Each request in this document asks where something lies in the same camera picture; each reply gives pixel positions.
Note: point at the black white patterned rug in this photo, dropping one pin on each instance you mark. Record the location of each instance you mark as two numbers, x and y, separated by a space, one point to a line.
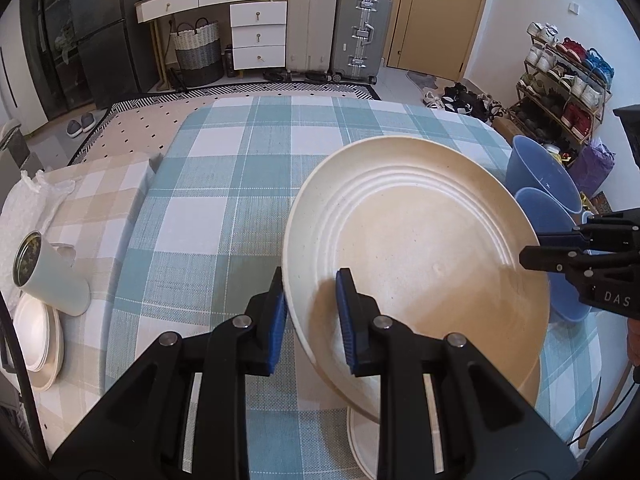
280 91

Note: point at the dark water bottle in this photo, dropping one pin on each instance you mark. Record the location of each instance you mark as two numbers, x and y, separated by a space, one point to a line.
229 62

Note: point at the dark grey refrigerator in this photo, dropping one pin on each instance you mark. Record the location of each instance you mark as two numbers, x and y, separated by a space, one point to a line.
110 35

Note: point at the metal shoe rack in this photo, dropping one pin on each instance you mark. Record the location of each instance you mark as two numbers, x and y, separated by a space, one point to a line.
606 100

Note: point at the beige checked cloth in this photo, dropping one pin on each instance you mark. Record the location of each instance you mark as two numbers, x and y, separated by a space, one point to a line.
100 195

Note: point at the dark glass cabinet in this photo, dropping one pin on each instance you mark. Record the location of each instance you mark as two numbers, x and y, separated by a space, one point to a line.
50 60

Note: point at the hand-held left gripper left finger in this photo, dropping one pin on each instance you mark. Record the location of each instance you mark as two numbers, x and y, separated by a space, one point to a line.
276 320

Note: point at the white vanity desk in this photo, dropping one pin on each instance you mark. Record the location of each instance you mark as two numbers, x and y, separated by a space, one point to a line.
257 35

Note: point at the brown cardboard box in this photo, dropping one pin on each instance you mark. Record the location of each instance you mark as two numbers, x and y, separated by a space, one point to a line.
506 124

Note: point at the silver suitcase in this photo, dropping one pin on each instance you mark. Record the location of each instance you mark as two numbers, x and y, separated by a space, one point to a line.
360 30

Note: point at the beige dotted mat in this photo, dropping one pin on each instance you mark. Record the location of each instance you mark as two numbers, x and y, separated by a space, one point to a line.
135 130

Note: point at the blue bowl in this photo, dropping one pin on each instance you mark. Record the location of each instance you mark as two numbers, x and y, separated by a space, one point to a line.
540 175
550 210

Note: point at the grey white woven basket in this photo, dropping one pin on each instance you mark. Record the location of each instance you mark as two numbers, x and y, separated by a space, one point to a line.
197 55

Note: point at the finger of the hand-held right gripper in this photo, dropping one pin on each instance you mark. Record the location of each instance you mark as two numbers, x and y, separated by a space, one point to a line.
557 240
550 259

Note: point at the shoes on floor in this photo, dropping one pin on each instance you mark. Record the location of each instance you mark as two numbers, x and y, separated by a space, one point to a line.
465 102

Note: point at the white thermos cup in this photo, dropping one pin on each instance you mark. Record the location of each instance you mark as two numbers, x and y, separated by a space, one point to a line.
55 280

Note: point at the stack of white dishes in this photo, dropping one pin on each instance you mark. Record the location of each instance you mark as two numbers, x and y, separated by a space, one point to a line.
37 340

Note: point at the teal checked tablecloth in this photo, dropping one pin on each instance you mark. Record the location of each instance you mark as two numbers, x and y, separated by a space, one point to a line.
210 200

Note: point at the tan wooden door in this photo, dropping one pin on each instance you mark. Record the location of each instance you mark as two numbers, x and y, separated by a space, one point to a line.
435 10

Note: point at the small grey rug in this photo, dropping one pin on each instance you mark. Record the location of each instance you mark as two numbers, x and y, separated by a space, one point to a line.
422 81

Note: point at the beige suitcase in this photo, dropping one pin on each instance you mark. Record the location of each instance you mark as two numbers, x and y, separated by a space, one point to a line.
310 25

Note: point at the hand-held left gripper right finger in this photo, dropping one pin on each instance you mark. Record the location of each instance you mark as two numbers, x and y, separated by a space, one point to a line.
347 320

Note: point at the grey slipper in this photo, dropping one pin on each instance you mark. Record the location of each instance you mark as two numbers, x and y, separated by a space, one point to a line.
88 120
74 127

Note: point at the person's right hand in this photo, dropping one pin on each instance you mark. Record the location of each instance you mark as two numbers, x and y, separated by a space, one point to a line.
634 342

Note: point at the purple bag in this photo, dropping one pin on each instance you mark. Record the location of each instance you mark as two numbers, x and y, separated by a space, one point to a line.
595 165

